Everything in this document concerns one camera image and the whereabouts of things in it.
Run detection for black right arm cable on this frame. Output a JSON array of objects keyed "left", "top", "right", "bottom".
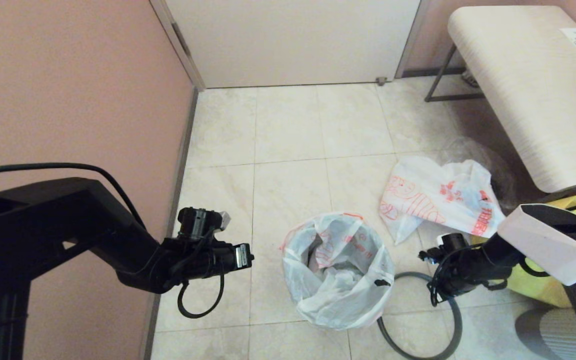
[{"left": 427, "top": 242, "right": 554, "bottom": 308}]

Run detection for grey ribbed round bin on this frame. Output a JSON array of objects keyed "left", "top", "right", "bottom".
[{"left": 514, "top": 305, "right": 576, "bottom": 360}]

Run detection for white plastic bag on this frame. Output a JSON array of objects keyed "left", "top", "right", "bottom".
[{"left": 280, "top": 211, "right": 396, "bottom": 331}]

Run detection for cream bench black legs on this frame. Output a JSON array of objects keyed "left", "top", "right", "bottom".
[{"left": 424, "top": 5, "right": 576, "bottom": 194}]

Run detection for grey metal ring rim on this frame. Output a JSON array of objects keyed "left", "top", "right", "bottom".
[{"left": 376, "top": 271, "right": 464, "bottom": 360}]

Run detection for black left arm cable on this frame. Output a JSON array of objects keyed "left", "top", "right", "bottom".
[{"left": 0, "top": 162, "right": 226, "bottom": 319}]

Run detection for white door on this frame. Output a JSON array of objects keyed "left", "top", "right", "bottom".
[{"left": 164, "top": 0, "right": 423, "bottom": 89}]

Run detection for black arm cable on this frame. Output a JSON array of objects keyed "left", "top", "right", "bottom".
[
  {"left": 427, "top": 242, "right": 554, "bottom": 308},
  {"left": 0, "top": 162, "right": 226, "bottom": 319}
]

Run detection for yellow non-woven tote bag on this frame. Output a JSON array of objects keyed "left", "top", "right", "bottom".
[{"left": 471, "top": 194, "right": 576, "bottom": 309}]

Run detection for white bag with orange print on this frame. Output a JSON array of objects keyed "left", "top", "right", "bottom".
[{"left": 379, "top": 155, "right": 507, "bottom": 246}]

